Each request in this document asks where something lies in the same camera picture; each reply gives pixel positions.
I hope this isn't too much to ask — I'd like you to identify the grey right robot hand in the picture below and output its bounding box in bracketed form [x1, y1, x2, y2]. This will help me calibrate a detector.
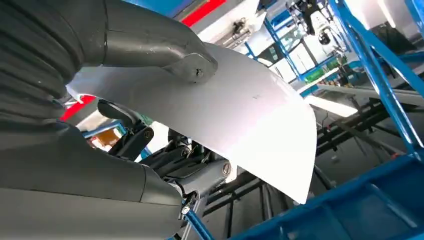
[0, 0, 233, 240]

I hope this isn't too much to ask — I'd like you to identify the blue steel shelf rack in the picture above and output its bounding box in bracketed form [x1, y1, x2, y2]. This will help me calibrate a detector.
[183, 0, 424, 240]

